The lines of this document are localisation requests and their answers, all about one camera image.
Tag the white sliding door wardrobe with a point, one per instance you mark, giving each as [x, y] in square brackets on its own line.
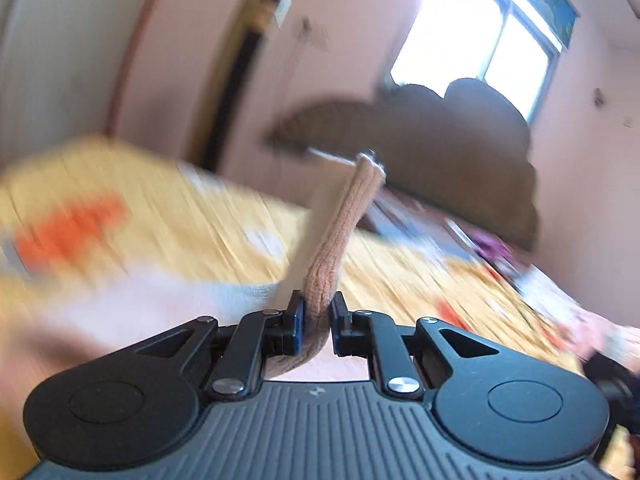
[55, 45]

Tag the printed pillow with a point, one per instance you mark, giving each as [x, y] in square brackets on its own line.
[500, 255]

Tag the gold standing air conditioner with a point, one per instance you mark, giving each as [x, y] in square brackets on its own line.
[240, 85]

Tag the window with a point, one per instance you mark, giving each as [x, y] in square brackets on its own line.
[465, 30]

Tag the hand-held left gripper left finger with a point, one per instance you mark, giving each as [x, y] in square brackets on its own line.
[298, 321]

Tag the pink knitted sweater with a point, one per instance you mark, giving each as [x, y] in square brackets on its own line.
[334, 240]

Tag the yellow printed blanket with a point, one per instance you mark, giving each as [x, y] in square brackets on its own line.
[175, 220]

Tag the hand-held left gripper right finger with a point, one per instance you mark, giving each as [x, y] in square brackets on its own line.
[338, 327]

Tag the brown wooden headboard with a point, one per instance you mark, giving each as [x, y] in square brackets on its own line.
[440, 160]

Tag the small dark wall ornament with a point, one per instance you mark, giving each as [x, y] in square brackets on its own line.
[311, 35]
[598, 97]

